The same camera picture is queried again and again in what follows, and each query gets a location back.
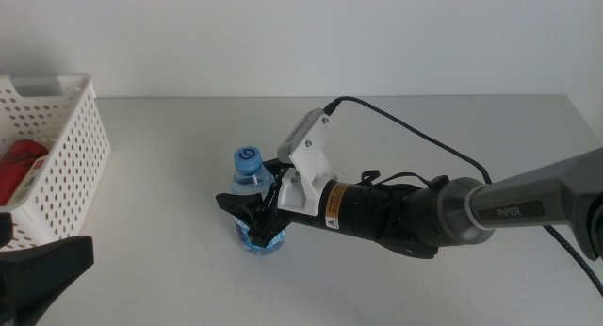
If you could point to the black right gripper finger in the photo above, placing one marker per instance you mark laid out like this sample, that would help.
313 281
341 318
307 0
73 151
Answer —
238 206
278 166

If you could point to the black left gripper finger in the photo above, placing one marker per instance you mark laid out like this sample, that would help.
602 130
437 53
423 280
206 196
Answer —
42 274
4 229

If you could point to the clear water bottle blue cap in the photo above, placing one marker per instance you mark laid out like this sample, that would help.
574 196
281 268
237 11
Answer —
249 175

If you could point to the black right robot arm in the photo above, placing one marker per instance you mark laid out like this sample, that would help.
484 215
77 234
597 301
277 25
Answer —
518 208

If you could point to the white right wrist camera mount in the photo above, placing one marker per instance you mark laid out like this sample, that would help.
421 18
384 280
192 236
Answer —
308 166

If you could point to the red cola can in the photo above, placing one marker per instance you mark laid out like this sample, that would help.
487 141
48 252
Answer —
16 168

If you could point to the white perforated plastic basket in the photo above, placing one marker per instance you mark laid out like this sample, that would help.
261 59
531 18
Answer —
70 166

